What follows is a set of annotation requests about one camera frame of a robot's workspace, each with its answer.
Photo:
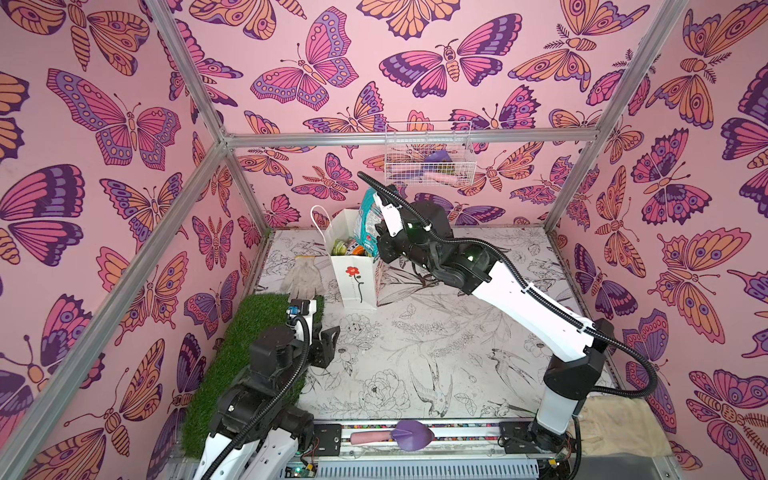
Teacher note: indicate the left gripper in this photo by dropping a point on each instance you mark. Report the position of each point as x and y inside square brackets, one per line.
[320, 352]

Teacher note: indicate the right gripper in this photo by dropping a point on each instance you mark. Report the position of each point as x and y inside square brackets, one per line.
[389, 245]

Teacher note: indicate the teal mint candy bag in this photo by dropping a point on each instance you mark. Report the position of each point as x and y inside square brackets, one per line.
[368, 217]

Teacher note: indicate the green Fox's spring tea bag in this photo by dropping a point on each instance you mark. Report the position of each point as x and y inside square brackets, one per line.
[340, 248]

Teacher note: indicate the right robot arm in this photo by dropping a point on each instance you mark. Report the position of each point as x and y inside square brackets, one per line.
[578, 344]

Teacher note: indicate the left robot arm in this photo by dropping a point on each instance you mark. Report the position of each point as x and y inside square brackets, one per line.
[254, 433]

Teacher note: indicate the white paper gift bag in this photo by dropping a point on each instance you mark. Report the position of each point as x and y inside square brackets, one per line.
[358, 278]

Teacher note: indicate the purple trowel in basket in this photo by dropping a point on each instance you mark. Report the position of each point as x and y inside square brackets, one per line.
[436, 168]

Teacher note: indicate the grey knit glove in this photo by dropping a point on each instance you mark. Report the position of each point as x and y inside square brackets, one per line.
[303, 281]

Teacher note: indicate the green artificial grass mat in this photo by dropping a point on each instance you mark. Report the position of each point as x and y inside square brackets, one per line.
[256, 313]

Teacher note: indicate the purple garden trowel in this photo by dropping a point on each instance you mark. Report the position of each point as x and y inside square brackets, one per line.
[409, 435]

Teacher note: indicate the beige work glove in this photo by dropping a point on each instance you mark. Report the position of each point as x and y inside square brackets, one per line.
[612, 425]

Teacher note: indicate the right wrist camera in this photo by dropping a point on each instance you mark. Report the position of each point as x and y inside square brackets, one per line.
[390, 214]

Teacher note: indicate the white wire basket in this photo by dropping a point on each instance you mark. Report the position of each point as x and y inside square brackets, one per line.
[422, 153]

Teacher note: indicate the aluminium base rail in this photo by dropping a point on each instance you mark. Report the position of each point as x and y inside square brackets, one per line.
[462, 449]

